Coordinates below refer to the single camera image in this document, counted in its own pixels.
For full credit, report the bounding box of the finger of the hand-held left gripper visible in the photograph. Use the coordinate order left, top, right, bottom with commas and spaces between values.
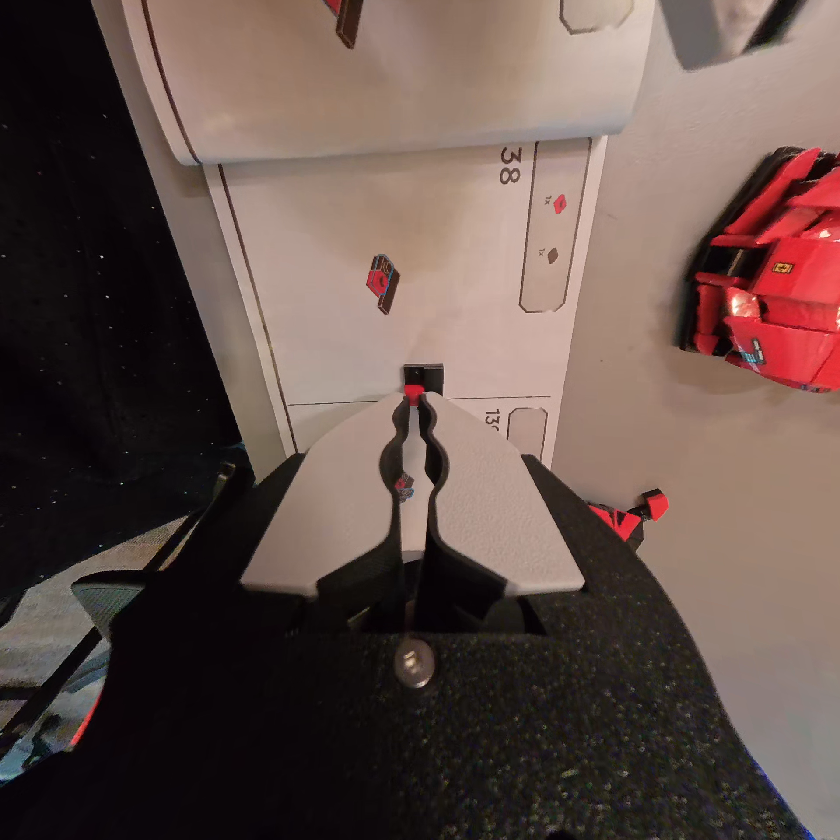
661, 0, 804, 70

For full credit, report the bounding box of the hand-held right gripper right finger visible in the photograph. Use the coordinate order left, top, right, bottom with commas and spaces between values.
415, 392, 586, 602

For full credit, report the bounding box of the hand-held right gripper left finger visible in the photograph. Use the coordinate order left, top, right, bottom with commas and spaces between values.
241, 392, 416, 605

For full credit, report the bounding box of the red black green lego assembly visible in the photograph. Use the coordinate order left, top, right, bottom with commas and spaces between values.
587, 489, 670, 547

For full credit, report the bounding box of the red lego car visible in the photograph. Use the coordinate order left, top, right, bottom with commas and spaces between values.
679, 147, 840, 392

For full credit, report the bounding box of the lego instruction booklet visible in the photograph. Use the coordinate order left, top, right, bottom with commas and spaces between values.
92, 0, 657, 460

